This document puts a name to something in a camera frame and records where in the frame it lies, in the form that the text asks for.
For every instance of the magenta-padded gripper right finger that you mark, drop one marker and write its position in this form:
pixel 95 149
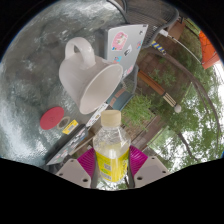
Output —
pixel 138 160

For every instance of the green plant in blue pot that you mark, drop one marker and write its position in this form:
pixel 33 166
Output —
pixel 138 110

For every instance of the yellow card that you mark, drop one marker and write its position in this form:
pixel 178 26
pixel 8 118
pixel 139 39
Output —
pixel 70 127

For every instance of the silver laptop with stickers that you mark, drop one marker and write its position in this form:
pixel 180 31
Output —
pixel 128 40

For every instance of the blue yellow striped bollard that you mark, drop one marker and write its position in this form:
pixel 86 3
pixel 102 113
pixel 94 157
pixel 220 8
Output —
pixel 158 47

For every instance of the flat round red coaster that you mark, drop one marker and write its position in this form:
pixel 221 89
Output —
pixel 51 118

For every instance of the wooden bench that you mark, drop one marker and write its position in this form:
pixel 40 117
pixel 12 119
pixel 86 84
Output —
pixel 176 30

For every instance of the wooden globe lamp post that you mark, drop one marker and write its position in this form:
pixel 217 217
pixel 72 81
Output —
pixel 153 83

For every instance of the yellow-labelled clear drink bottle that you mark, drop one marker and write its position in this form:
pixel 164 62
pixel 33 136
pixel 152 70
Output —
pixel 111 156

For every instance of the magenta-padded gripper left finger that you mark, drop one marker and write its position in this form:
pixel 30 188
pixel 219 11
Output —
pixel 87 161

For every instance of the white ceramic mug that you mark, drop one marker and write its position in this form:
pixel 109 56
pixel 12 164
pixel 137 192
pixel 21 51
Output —
pixel 80 76

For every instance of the white sticker sheet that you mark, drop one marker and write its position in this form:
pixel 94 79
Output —
pixel 96 115

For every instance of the orange patio umbrella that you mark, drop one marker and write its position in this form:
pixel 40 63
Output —
pixel 208 50

